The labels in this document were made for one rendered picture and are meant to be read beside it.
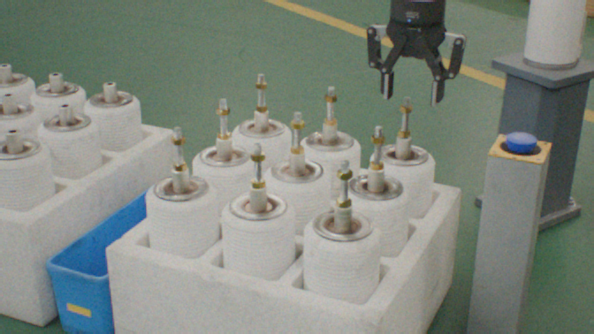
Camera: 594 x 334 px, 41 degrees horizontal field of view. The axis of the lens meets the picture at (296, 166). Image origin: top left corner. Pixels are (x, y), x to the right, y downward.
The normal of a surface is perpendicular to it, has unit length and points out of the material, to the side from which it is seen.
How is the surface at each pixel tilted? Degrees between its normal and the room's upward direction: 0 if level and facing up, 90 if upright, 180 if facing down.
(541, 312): 0
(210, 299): 90
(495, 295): 90
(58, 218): 90
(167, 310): 90
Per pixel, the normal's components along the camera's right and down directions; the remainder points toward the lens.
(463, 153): 0.00, -0.90
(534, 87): -0.83, 0.23
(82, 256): 0.91, 0.15
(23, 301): -0.41, 0.39
